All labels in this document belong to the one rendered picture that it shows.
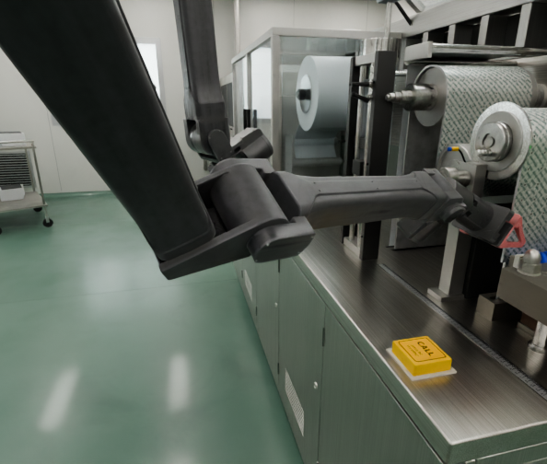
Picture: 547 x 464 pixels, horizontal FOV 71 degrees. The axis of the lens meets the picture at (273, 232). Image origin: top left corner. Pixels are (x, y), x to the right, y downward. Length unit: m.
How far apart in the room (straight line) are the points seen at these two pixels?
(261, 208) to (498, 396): 0.50
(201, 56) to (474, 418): 0.69
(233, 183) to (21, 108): 6.15
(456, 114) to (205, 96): 0.60
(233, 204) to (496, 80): 0.85
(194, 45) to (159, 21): 5.54
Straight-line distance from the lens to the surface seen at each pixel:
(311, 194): 0.41
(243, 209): 0.36
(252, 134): 0.75
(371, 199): 0.49
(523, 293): 0.81
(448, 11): 1.65
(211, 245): 0.35
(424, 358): 0.71
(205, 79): 0.69
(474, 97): 1.06
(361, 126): 1.13
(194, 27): 0.70
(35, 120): 6.44
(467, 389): 0.71
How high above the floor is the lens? 1.32
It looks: 19 degrees down
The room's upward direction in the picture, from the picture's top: straight up
